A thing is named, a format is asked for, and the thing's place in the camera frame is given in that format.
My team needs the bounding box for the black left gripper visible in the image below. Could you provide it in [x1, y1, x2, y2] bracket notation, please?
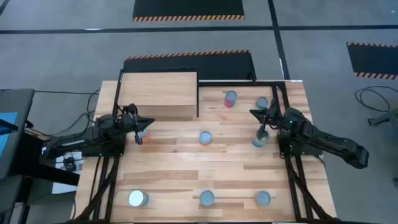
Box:
[120, 103, 155, 146]

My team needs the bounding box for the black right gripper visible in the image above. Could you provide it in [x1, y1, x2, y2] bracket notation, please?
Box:
[249, 98, 285, 133]

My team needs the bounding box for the orange circle-print can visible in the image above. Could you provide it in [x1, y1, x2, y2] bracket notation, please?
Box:
[138, 128, 150, 144]

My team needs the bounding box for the short teal shark can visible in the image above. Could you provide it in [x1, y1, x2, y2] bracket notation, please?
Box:
[256, 96, 269, 110]

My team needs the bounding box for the tall blue Cherries can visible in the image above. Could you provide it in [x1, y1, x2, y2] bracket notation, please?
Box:
[251, 129, 271, 149]
[127, 189, 149, 208]

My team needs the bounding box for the tall pink teal can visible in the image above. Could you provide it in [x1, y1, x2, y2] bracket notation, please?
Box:
[224, 90, 238, 108]

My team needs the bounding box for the short orange can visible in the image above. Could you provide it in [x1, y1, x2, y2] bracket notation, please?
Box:
[199, 131, 213, 145]

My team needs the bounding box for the yellow bean-print can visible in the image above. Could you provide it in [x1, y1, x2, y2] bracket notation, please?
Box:
[256, 190, 272, 207]

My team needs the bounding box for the white green vegetable can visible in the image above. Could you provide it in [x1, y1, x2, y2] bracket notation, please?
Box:
[199, 190, 216, 207]

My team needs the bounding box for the black mat with hazard stripes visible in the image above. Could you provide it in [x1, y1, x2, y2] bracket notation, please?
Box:
[123, 49, 257, 81]
[132, 0, 245, 22]
[346, 42, 398, 80]

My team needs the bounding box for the small black device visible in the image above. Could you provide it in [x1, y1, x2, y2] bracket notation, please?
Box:
[63, 156, 77, 172]

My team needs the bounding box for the white paper sheet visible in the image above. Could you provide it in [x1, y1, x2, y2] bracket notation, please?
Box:
[51, 151, 84, 194]

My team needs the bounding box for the black side stand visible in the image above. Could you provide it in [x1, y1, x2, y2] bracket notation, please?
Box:
[9, 130, 81, 187]

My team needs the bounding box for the dark grey stand base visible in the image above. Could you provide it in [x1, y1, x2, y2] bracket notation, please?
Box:
[368, 108, 398, 127]

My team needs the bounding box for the grey desk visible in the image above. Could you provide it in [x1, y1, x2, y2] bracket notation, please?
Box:
[0, 88, 35, 180]

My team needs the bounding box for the blue panel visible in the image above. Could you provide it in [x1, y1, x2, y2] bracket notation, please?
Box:
[0, 111, 19, 159]

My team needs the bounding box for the wooden shelf with black frame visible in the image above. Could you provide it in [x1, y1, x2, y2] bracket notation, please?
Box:
[112, 68, 200, 119]

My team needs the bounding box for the black metal rig frame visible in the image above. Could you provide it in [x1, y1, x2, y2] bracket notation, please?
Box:
[73, 80, 336, 224]

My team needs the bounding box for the thin black floor cable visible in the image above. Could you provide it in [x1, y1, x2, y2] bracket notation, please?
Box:
[34, 88, 101, 114]

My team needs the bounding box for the black looped floor cable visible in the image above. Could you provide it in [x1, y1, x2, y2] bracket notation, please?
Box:
[354, 86, 398, 113]

